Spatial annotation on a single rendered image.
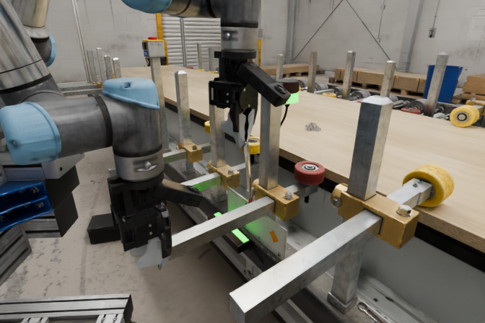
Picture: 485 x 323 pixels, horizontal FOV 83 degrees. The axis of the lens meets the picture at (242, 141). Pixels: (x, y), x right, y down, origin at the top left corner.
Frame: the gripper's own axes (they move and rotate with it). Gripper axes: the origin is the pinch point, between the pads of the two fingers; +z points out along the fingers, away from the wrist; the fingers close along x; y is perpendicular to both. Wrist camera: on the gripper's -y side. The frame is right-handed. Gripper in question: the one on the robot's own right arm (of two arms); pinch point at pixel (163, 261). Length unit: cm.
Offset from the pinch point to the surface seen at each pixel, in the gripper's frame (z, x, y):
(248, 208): -4.3, 0.2, -20.8
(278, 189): -5.5, -0.7, -30.9
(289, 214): -2.0, 4.9, -29.4
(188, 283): 82, -63, -31
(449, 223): -9, 31, -46
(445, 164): -9, 20, -75
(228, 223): -3.8, 1.4, -14.3
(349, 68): -26, -55, -137
